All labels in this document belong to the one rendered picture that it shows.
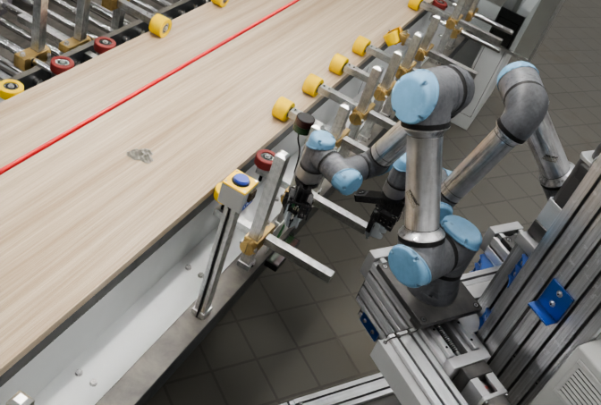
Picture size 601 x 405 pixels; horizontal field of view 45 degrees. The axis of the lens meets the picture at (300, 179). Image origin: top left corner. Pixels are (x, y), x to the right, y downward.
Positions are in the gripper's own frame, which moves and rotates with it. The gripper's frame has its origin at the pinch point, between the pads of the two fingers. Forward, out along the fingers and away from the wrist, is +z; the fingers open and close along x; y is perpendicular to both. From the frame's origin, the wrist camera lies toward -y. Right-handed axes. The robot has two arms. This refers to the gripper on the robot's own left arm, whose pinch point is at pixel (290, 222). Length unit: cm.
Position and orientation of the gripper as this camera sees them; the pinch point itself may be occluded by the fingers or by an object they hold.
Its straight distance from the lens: 221.7
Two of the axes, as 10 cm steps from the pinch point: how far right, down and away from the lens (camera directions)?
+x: 9.5, 3.0, 0.7
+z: -2.8, 7.5, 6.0
